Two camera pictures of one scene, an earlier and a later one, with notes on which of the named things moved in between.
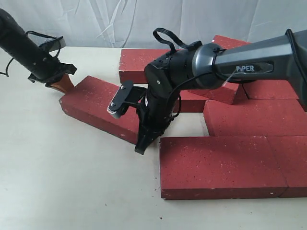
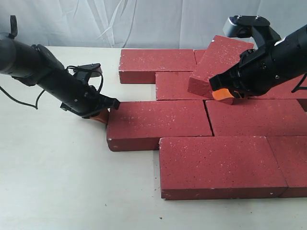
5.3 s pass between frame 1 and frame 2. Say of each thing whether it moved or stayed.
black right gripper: moved
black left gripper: moved
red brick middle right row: stayed
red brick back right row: stayed
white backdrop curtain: stayed
